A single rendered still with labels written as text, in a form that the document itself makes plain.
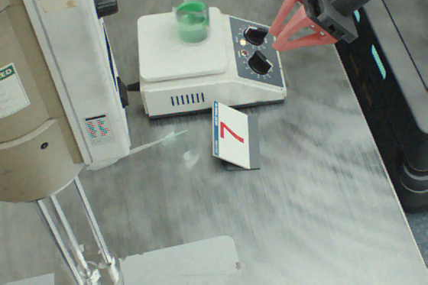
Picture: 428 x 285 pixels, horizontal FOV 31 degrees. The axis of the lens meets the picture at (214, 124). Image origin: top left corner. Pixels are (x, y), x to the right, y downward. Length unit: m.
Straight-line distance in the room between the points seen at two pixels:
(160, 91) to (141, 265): 0.24
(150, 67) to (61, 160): 0.50
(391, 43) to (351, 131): 0.67
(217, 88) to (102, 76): 0.56
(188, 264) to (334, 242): 0.18
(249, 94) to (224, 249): 0.23
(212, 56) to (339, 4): 0.20
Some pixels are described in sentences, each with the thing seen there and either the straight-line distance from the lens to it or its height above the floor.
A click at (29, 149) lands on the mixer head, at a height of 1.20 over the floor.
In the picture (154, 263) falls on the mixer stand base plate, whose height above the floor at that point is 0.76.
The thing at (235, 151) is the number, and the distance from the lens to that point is 1.03.
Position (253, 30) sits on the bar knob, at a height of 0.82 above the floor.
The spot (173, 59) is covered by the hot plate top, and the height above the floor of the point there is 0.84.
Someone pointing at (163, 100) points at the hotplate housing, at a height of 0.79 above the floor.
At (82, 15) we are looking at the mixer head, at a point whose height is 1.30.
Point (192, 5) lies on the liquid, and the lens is 1.06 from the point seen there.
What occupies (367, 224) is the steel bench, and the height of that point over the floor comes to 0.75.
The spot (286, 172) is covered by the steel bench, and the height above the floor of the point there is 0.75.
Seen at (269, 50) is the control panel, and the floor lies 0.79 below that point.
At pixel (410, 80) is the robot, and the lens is 1.65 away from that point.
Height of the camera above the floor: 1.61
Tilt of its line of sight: 53 degrees down
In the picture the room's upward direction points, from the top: 7 degrees counter-clockwise
